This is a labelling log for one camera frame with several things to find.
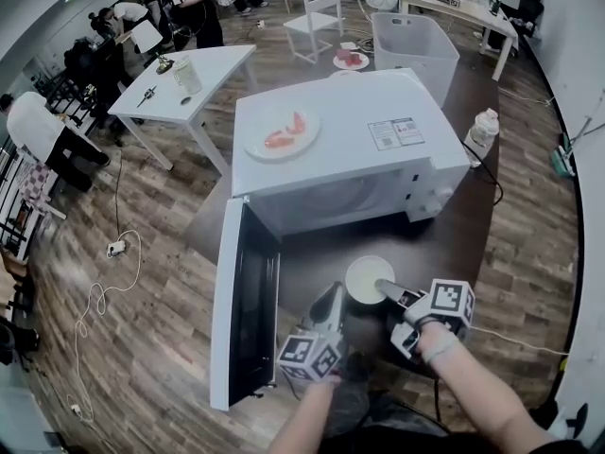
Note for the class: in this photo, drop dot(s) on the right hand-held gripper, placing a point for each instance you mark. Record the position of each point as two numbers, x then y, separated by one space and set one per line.
451 301

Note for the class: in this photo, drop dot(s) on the person's dark trousers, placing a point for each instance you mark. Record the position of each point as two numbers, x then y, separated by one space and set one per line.
373 405

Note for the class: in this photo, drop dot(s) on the white wooden chair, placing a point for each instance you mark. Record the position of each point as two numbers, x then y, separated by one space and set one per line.
316 17

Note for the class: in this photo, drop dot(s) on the long white desk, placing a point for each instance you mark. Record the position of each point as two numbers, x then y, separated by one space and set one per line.
468 10

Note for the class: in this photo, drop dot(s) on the white square table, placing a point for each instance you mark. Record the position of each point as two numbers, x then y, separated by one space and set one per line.
208 74

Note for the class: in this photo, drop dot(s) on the person's right forearm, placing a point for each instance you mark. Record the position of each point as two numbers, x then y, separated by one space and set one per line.
482 395

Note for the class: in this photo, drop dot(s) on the person's left forearm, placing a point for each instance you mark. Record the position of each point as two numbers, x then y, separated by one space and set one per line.
307 419

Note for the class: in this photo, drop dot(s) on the clear plastic bottle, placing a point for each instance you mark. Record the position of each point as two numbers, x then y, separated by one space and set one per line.
482 135

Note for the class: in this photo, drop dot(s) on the white microwave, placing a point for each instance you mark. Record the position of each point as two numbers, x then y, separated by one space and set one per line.
340 126

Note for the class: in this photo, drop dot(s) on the white power strip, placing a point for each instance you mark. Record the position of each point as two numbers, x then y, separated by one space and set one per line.
116 248

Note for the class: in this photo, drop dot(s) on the white bowl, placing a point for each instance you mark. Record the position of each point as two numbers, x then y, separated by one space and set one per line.
364 277

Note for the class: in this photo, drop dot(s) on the person's right hand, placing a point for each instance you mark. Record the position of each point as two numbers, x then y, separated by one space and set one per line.
437 341

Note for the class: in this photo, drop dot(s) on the white plate with red blocks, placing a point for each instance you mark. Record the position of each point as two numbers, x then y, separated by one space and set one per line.
350 59

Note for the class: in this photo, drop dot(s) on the white plastic storage bin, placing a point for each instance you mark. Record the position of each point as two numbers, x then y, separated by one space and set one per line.
416 50

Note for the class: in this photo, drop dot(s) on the small golden ornament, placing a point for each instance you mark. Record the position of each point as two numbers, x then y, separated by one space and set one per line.
163 65

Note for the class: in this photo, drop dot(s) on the green floor mop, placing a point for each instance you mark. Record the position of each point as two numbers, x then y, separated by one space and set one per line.
563 159

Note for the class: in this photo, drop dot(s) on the white plate with red slices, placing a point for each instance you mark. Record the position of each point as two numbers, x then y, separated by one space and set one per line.
282 136

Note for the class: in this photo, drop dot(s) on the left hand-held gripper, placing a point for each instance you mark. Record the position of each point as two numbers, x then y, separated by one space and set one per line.
309 353

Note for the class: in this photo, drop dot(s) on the black hand tool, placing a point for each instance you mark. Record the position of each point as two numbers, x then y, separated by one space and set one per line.
146 95

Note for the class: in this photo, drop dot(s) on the checkered cloth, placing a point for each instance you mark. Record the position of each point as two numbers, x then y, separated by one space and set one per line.
35 182

